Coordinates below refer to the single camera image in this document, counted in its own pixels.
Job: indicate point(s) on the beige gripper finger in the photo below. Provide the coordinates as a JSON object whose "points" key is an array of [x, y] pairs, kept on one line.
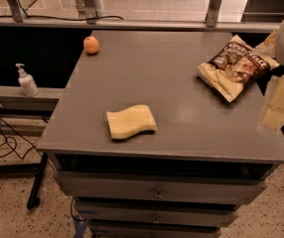
{"points": [[273, 110]]}

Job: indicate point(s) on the yellow sponge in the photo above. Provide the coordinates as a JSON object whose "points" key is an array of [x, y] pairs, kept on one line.
{"points": [[131, 121]]}

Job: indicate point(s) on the brown chip bag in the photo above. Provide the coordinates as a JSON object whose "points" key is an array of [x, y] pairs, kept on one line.
{"points": [[234, 67]]}

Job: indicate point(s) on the grey drawer cabinet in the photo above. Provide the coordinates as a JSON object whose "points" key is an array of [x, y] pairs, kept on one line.
{"points": [[207, 158]]}

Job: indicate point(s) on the orange fruit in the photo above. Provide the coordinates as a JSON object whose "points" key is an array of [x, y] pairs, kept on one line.
{"points": [[91, 45]]}

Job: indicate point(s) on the white pump bottle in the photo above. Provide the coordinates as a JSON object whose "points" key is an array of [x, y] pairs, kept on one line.
{"points": [[26, 81]]}

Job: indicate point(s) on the black table leg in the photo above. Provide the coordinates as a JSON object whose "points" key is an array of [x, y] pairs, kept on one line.
{"points": [[34, 200]]}

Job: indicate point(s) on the grey metal frame rail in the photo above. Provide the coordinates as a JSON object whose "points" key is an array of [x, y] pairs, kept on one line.
{"points": [[167, 15]]}

